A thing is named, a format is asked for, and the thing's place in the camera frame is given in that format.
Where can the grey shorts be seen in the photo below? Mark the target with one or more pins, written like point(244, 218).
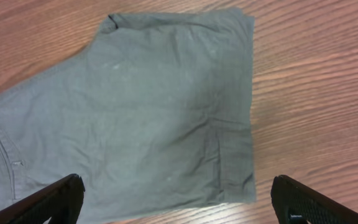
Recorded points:
point(154, 115)

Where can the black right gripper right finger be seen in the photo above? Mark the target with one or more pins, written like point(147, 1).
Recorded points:
point(295, 203)

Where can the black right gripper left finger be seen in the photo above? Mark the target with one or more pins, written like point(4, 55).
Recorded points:
point(60, 202)

